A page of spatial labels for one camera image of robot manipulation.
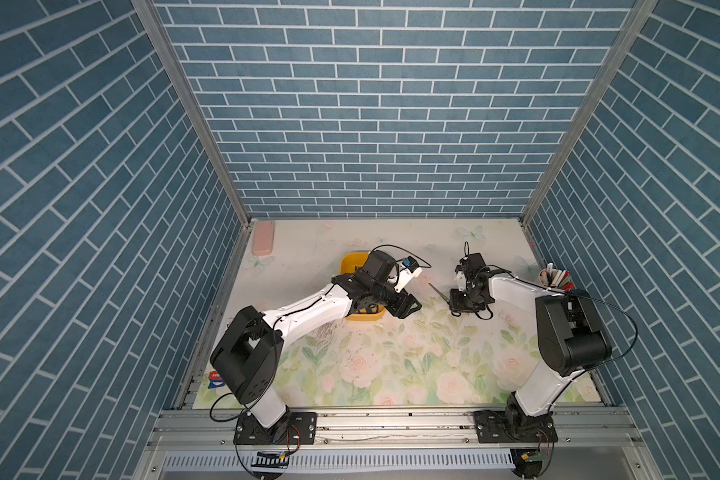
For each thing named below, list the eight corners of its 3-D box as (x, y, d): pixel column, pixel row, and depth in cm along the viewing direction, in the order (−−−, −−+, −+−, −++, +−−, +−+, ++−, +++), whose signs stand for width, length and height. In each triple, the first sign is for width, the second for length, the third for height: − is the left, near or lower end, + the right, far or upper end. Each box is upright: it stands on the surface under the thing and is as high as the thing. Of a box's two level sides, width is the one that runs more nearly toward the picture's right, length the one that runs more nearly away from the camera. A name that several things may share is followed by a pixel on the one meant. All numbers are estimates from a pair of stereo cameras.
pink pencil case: (252, 257, 112) (249, 252, 109) (256, 225, 122) (254, 220, 120) (272, 254, 112) (270, 250, 110) (275, 223, 123) (273, 218, 121)
